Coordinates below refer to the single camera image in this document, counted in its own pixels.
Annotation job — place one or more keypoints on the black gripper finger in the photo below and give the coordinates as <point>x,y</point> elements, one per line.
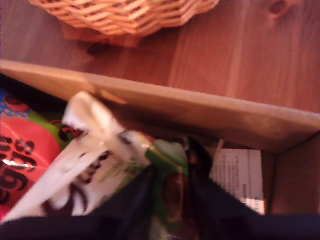
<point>135,202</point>
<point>215,205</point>

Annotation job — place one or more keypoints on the white Galaxy eggs bag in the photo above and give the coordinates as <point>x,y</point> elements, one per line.
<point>90,150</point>

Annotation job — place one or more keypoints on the brown cardboard box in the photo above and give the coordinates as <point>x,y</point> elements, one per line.
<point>200,117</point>

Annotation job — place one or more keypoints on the blue Terry's orange eggs bag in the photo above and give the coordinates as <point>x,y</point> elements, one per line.
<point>22,142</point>

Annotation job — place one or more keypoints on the white printed paper slip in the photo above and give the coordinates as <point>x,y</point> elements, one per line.
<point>237,175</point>

